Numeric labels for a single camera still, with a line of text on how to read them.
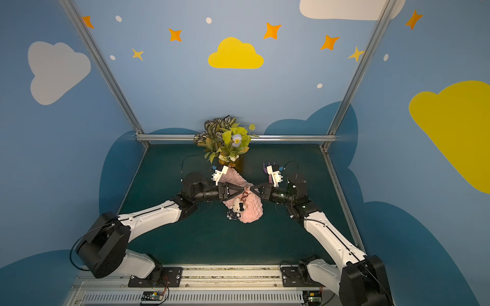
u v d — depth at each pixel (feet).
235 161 3.05
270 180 3.41
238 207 2.53
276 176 2.35
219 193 2.23
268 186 2.21
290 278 2.44
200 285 2.42
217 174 2.44
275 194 2.23
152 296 2.35
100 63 2.71
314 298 2.36
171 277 2.44
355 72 2.91
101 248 1.41
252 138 3.05
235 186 2.35
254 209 2.58
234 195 2.32
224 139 3.06
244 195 2.51
